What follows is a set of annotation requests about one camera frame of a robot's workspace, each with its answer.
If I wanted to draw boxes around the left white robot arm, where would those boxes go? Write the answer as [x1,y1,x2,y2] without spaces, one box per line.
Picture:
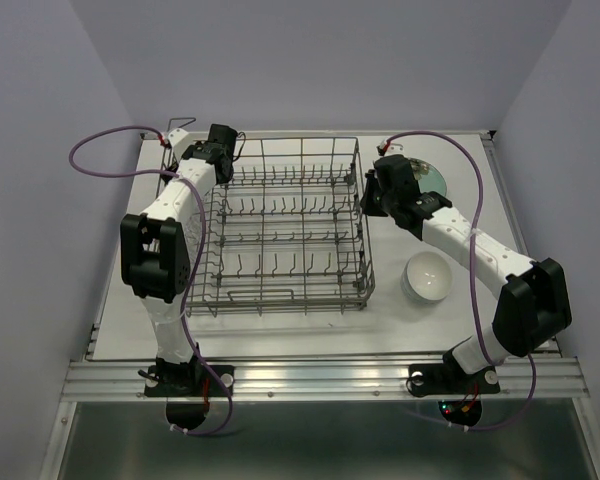
[120,124,239,397]

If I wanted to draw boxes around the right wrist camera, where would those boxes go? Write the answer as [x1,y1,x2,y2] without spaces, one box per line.
[376,140,404,157]

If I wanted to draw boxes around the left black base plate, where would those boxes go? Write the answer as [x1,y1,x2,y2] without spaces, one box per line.
[138,365,226,398]

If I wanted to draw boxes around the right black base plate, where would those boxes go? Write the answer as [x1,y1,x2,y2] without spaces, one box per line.
[406,363,501,398]

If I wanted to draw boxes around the aluminium mounting rail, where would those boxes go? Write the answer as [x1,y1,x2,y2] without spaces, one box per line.
[61,354,590,403]

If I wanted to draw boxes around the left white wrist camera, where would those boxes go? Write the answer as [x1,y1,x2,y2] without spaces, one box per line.
[158,128,193,161]

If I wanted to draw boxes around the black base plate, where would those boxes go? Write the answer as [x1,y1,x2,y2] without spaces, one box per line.
[406,363,501,398]
[138,365,226,398]

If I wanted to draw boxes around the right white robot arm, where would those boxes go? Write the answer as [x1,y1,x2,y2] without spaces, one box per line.
[361,155,572,396]

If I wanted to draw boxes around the white ribbed bowl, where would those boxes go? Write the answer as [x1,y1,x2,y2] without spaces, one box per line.
[401,251,453,304]

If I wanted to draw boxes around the grey wire dish rack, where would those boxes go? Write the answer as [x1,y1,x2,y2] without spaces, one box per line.
[187,133,375,317]

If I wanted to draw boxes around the light green flower plate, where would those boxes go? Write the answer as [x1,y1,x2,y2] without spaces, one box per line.
[409,158,447,196]

